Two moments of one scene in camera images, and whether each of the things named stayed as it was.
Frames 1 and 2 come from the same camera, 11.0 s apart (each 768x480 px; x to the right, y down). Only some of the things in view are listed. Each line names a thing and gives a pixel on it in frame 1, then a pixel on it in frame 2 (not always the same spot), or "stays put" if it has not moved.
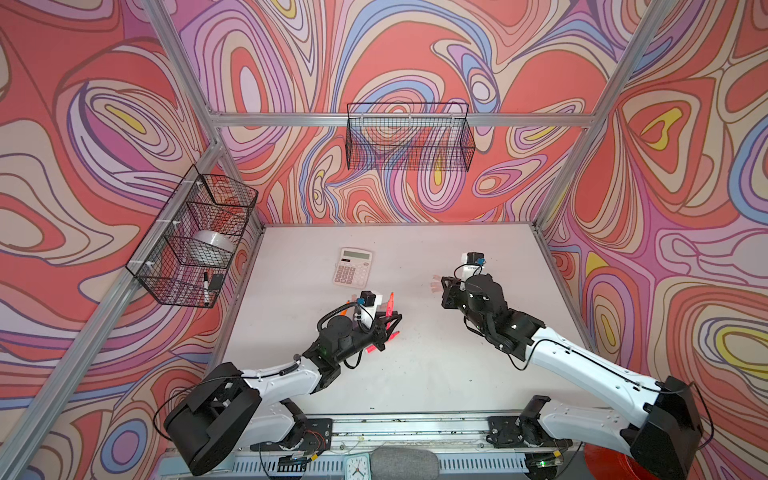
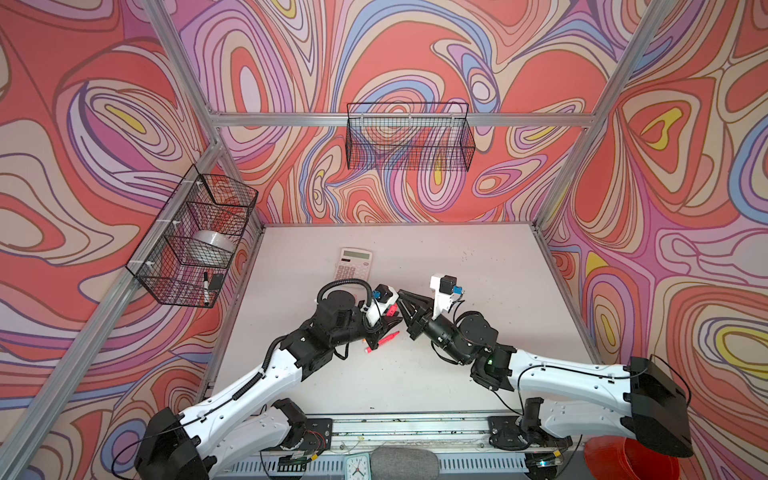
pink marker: [373, 347] stays put
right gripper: [448, 301] to [415, 308]
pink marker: [390, 305] stays put
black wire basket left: [186, 256] stays put
